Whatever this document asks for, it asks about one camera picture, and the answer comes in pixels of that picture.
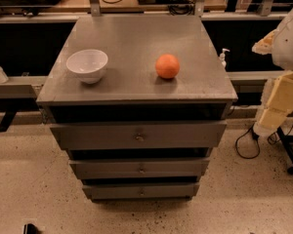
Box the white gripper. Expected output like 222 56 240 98
252 30 293 137

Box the orange ball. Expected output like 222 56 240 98
155 54 180 79

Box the grey drawer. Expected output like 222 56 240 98
51 120 227 150
82 182 199 200
69 158 209 179

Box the grey drawer cabinet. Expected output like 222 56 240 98
35 14 238 203

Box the black power cable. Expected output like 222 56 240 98
234 126 262 160

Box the grey top drawer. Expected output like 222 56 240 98
51 120 227 150

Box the black stand leg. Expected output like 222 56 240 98
277 128 293 175

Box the white bowl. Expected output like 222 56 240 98
66 49 108 84

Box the black object on floor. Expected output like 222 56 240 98
22 223 38 234

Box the black bracket leg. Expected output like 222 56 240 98
0 110 17 133

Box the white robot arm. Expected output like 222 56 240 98
252 8 293 137

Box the grey bottom drawer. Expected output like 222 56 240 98
82 182 199 200

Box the white pump bottle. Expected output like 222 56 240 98
219 48 230 68

